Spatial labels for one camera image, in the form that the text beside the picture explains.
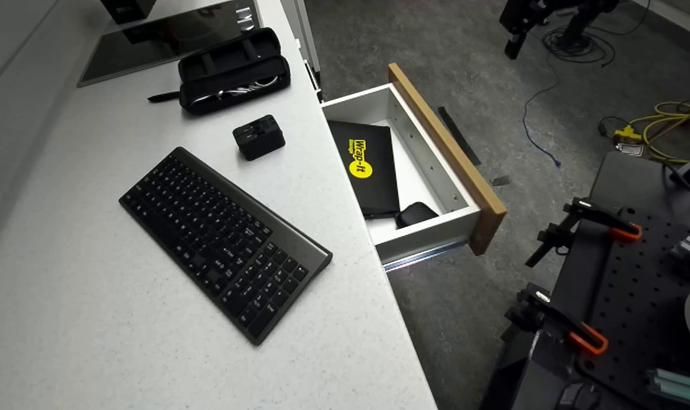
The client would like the black perforated board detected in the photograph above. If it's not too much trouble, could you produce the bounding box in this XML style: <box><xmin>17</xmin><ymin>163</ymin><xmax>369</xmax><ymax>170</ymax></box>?
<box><xmin>586</xmin><ymin>204</ymin><xmax>690</xmax><ymax>410</ymax></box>

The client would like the teal aluminium profile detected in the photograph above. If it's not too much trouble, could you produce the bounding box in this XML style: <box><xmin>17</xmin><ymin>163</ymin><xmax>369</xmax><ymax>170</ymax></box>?
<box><xmin>647</xmin><ymin>368</ymin><xmax>690</xmax><ymax>410</ymax></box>

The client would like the coiled black cable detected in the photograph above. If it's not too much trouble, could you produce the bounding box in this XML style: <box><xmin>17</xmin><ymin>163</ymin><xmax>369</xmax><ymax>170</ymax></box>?
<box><xmin>539</xmin><ymin>15</ymin><xmax>622</xmax><ymax>69</ymax></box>

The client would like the black block object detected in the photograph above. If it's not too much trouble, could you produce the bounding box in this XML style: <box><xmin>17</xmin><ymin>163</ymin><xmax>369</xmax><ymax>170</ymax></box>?
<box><xmin>100</xmin><ymin>0</ymin><xmax>157</xmax><ymax>25</ymax></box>

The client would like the black pen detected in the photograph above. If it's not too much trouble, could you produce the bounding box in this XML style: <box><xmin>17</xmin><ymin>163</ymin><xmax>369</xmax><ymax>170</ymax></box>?
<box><xmin>146</xmin><ymin>89</ymin><xmax>182</xmax><ymax>106</ymax></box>

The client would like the black computer keyboard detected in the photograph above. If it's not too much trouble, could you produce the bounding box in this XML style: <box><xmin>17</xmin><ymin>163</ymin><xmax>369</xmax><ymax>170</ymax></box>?
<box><xmin>116</xmin><ymin>147</ymin><xmax>334</xmax><ymax>350</ymax></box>

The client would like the black tape strip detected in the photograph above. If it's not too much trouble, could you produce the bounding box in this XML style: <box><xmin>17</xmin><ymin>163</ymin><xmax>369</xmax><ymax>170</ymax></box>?
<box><xmin>434</xmin><ymin>106</ymin><xmax>482</xmax><ymax>170</ymax></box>

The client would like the small black box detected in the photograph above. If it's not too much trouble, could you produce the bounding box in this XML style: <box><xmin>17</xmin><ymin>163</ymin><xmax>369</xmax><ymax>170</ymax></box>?
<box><xmin>229</xmin><ymin>111</ymin><xmax>286</xmax><ymax>163</ymax></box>

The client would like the white drawer with wooden front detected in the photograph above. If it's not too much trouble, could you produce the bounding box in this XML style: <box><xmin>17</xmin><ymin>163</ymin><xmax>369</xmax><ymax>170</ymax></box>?
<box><xmin>319</xmin><ymin>63</ymin><xmax>507</xmax><ymax>264</ymax></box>

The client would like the black clamp with orange handle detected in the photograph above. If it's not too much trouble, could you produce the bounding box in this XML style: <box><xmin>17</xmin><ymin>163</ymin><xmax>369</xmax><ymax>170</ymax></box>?
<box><xmin>524</xmin><ymin>196</ymin><xmax>644</xmax><ymax>270</ymax></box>
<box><xmin>506</xmin><ymin>283</ymin><xmax>609</xmax><ymax>360</ymax></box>

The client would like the yellow cable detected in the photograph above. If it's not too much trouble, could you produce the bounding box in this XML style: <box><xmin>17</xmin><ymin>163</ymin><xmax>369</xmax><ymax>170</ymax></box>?
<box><xmin>612</xmin><ymin>98</ymin><xmax>690</xmax><ymax>167</ymax></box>

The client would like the black zippered pouch case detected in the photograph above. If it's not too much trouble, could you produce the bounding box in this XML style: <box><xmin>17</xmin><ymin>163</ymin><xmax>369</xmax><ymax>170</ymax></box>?
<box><xmin>176</xmin><ymin>25</ymin><xmax>294</xmax><ymax>119</ymax></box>

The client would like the black mouse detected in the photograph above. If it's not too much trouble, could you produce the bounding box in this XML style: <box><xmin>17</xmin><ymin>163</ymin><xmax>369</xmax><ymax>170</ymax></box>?
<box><xmin>556</xmin><ymin>381</ymin><xmax>603</xmax><ymax>410</ymax></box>

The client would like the black notebook with yellow logo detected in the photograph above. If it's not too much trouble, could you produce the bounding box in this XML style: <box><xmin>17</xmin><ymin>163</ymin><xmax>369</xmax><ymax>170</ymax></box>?
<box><xmin>328</xmin><ymin>119</ymin><xmax>400</xmax><ymax>221</ymax></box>

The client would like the dark grey robot table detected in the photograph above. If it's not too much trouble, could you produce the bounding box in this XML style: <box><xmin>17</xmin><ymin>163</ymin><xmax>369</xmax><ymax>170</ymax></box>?
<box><xmin>479</xmin><ymin>147</ymin><xmax>690</xmax><ymax>410</ymax></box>

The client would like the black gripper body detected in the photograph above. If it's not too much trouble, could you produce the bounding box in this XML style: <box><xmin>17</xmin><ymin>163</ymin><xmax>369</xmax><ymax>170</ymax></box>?
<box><xmin>498</xmin><ymin>0</ymin><xmax>562</xmax><ymax>40</ymax></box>

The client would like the blue cable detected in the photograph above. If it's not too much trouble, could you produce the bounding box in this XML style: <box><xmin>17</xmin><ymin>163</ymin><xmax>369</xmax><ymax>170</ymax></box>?
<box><xmin>518</xmin><ymin>78</ymin><xmax>564</xmax><ymax>170</ymax></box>

